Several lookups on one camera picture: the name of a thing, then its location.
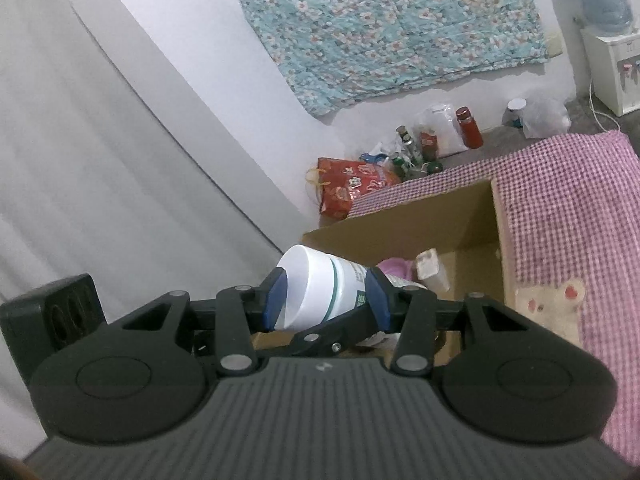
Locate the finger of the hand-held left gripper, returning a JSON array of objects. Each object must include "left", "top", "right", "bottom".
[{"left": 290, "top": 310, "right": 373, "bottom": 356}]

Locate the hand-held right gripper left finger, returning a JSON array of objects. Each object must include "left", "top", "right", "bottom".
[{"left": 107, "top": 267, "right": 291, "bottom": 378}]

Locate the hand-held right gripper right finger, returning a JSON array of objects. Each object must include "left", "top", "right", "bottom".
[{"left": 364, "top": 266, "right": 541, "bottom": 377}]

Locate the purple plastic bowl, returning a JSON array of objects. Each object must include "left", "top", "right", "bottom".
[{"left": 375, "top": 257, "right": 416, "bottom": 281}]

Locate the white plastic bottle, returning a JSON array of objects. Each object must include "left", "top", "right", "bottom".
[{"left": 275, "top": 244, "right": 428, "bottom": 333}]

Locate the white charger plug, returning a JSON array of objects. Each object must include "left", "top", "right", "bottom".
[{"left": 415, "top": 248, "right": 451, "bottom": 293}]

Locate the brown cardboard box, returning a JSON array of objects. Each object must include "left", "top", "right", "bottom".
[{"left": 252, "top": 179, "right": 516, "bottom": 366}]

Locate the red printed shopping bag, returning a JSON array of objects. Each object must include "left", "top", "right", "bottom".
[{"left": 306, "top": 156, "right": 403, "bottom": 220}]

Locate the grey curtain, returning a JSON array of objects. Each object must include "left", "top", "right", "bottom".
[{"left": 0, "top": 0, "right": 286, "bottom": 441}]

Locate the brown red label jar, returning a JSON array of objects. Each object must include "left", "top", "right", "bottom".
[{"left": 420, "top": 131, "right": 441, "bottom": 161}]

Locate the white plastic bag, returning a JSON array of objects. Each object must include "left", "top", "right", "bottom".
[{"left": 412, "top": 103, "right": 468, "bottom": 158}]

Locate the red sauce bottle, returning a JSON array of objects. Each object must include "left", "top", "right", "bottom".
[{"left": 455, "top": 106, "right": 484, "bottom": 149}]

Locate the purple checked bear cloth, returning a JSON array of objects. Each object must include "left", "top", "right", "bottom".
[{"left": 347, "top": 132, "right": 640, "bottom": 463}]

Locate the white lidded jar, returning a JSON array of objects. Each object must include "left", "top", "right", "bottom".
[{"left": 502, "top": 99, "right": 528, "bottom": 128}]

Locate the clear plastic bag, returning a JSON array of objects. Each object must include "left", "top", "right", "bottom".
[{"left": 520, "top": 87, "right": 572, "bottom": 138}]

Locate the white water dispenser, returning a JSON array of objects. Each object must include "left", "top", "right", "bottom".
[{"left": 580, "top": 27, "right": 640, "bottom": 117}]

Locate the teal floral wall cloth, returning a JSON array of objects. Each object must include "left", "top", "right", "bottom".
[{"left": 220, "top": 0, "right": 549, "bottom": 117}]

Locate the white cable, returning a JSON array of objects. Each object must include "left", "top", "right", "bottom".
[{"left": 589, "top": 77, "right": 623, "bottom": 133}]

